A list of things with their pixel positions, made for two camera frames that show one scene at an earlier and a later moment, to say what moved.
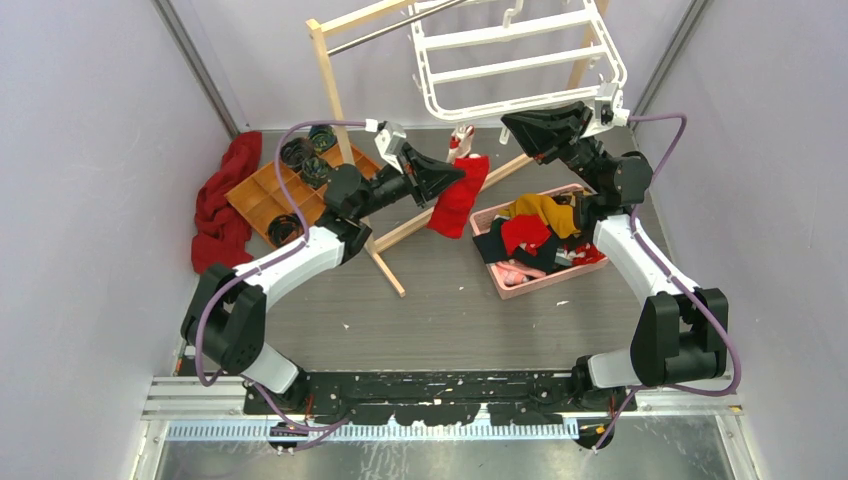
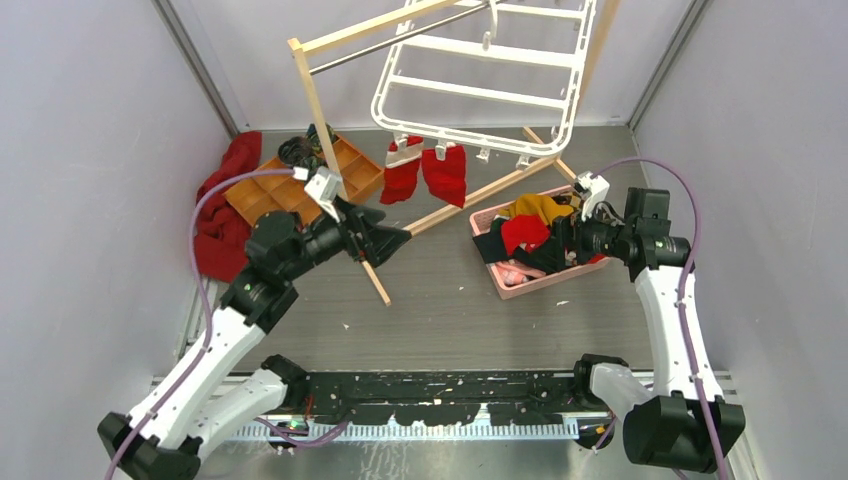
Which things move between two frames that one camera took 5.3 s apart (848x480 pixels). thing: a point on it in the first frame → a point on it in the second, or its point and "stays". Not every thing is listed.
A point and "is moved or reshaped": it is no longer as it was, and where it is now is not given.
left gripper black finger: [433, 176] → [383, 242]
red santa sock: [455, 201] is moved or reshaped
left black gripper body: [411, 177] → [358, 245]
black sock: [491, 248] stays
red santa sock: [460, 143] is moved or reshaped
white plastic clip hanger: [485, 60] → [484, 144]
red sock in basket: [528, 229] stays
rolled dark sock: [295, 151] stays
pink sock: [514, 272] stays
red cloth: [222, 231] stays
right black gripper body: [584, 155] → [570, 228]
